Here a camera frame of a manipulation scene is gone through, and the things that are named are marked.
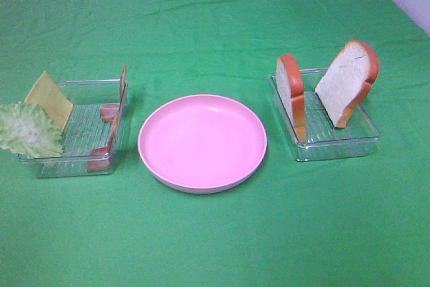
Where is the bread slice toy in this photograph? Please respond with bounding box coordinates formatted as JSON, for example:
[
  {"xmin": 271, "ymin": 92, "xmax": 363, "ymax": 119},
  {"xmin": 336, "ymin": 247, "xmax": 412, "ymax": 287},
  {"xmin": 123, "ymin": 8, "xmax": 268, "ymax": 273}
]
[
  {"xmin": 275, "ymin": 53, "xmax": 306, "ymax": 142},
  {"xmin": 315, "ymin": 40, "xmax": 380, "ymax": 128}
]

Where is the bacon strip toy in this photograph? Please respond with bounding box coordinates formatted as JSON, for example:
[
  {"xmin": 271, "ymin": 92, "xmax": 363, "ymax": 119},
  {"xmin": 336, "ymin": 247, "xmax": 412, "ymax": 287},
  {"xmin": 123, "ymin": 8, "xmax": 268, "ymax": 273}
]
[
  {"xmin": 100, "ymin": 63, "xmax": 127, "ymax": 122},
  {"xmin": 87, "ymin": 113, "xmax": 119, "ymax": 173}
]

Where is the yellow cheese slice toy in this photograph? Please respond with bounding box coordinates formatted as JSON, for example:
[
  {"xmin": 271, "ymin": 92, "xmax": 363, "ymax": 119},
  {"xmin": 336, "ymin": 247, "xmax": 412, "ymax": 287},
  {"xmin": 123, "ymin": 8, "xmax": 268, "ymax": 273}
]
[{"xmin": 25, "ymin": 71, "xmax": 73, "ymax": 130}]

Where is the green lettuce leaf toy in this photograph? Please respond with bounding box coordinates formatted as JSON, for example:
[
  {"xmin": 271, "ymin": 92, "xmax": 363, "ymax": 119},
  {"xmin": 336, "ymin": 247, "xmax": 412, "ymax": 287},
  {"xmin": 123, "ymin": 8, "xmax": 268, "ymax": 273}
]
[{"xmin": 1, "ymin": 102, "xmax": 63, "ymax": 158}]

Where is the pink round plate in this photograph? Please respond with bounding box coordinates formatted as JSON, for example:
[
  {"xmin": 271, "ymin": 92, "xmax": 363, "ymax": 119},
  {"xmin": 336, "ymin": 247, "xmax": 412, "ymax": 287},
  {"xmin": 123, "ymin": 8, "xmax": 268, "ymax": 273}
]
[{"xmin": 138, "ymin": 94, "xmax": 267, "ymax": 194}]

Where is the green tablecloth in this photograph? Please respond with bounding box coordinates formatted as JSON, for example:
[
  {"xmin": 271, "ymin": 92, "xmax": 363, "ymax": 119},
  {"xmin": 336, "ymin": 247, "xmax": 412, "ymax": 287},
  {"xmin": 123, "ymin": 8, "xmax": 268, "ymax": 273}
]
[{"xmin": 1, "ymin": 0, "xmax": 429, "ymax": 286}]

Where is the clear left ingredient tray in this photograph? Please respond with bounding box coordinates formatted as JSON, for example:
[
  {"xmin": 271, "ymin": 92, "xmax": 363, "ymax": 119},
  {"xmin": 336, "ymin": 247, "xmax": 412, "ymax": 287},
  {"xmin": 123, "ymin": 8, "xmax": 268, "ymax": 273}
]
[{"xmin": 18, "ymin": 79, "xmax": 131, "ymax": 178}]

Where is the leaning bread slice toy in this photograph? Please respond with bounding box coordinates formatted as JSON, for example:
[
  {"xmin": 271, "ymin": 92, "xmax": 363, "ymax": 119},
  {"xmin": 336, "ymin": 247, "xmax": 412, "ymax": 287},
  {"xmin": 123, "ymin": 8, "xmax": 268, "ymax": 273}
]
[{"xmin": 315, "ymin": 40, "xmax": 380, "ymax": 128}]

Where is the clear right bread tray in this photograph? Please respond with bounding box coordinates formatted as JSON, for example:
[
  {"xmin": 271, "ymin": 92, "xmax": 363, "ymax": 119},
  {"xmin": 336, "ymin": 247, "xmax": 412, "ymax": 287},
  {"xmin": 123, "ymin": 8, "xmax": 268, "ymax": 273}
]
[{"xmin": 269, "ymin": 68, "xmax": 380, "ymax": 162}]

